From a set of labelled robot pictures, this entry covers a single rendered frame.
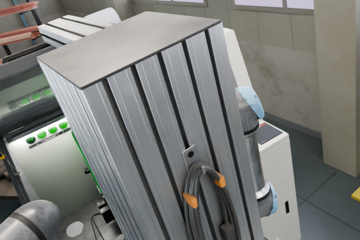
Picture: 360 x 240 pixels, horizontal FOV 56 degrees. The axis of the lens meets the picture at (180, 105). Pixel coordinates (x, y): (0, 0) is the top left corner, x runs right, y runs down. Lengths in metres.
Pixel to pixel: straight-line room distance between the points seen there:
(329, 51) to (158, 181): 2.24
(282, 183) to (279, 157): 0.20
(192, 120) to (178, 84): 0.07
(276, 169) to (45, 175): 1.32
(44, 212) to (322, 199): 2.42
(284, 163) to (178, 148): 1.59
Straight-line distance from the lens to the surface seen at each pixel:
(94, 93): 0.46
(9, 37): 7.11
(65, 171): 2.08
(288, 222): 2.45
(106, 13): 5.20
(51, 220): 0.92
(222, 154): 0.63
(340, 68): 2.69
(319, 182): 3.14
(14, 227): 0.90
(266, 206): 1.31
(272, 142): 1.98
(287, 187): 2.25
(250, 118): 1.06
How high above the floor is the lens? 2.18
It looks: 28 degrees down
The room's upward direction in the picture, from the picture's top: 16 degrees counter-clockwise
